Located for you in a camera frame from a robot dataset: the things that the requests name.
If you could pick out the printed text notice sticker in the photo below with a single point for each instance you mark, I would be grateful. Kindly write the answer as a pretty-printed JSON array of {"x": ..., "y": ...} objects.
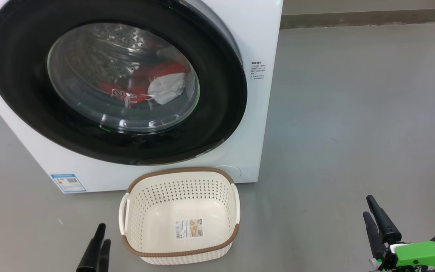
[{"x": 258, "y": 70}]

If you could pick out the white product label sticker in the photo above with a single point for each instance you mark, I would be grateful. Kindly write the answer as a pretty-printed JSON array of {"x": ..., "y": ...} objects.
[{"x": 189, "y": 228}]

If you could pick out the cream laundry basket brown rim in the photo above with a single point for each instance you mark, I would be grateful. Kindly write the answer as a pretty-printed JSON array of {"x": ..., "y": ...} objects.
[{"x": 164, "y": 234}]

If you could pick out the red and white jersey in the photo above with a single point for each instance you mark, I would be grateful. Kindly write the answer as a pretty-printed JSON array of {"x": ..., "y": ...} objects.
[{"x": 138, "y": 92}]

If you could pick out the white front-load washing machine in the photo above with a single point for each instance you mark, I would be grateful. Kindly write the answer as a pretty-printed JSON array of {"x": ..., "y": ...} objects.
[{"x": 21, "y": 124}]

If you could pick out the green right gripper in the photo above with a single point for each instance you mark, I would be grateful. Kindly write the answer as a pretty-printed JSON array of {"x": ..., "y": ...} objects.
[{"x": 421, "y": 257}]

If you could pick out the dark washing machine door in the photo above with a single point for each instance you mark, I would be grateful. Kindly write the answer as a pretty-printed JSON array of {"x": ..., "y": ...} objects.
[{"x": 217, "y": 94}]

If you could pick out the round white filter cover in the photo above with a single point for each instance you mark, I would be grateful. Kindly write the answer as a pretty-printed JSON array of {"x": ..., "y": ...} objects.
[{"x": 230, "y": 172}]

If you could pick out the blue energy label sticker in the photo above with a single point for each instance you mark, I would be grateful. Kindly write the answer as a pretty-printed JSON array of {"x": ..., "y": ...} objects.
[{"x": 68, "y": 183}]

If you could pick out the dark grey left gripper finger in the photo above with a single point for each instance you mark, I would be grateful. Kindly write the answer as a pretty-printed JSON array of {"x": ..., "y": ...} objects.
[
  {"x": 91, "y": 257},
  {"x": 105, "y": 260}
]

